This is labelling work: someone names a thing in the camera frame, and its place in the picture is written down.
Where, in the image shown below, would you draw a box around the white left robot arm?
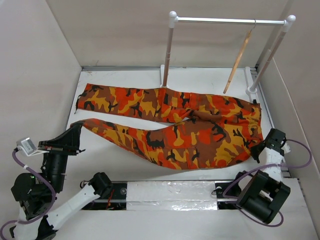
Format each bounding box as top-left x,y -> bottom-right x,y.
3,123 -> 113,240

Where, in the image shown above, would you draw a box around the wooden clothes hanger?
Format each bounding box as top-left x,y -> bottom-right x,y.
223,20 -> 256,94

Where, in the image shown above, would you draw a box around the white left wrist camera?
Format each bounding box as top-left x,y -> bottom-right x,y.
16,137 -> 43,157

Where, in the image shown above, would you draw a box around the white clothes rack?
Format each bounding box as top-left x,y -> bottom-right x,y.
158,10 -> 297,103

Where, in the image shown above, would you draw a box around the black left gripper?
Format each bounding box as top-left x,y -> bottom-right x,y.
39,122 -> 81,192

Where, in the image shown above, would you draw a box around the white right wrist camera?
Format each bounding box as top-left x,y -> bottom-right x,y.
281,143 -> 291,155

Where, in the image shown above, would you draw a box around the orange camouflage trousers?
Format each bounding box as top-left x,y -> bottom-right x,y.
75,83 -> 264,170

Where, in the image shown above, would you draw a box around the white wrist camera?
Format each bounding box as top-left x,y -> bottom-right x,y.
281,143 -> 291,155
16,137 -> 43,157

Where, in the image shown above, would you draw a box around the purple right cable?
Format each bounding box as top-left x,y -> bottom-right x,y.
222,139 -> 313,228

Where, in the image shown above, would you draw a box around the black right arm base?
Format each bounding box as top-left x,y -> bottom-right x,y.
211,182 -> 242,210

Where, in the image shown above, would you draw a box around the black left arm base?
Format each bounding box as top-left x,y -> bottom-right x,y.
82,181 -> 128,211

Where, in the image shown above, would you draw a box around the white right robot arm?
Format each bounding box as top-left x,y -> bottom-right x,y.
231,128 -> 291,224

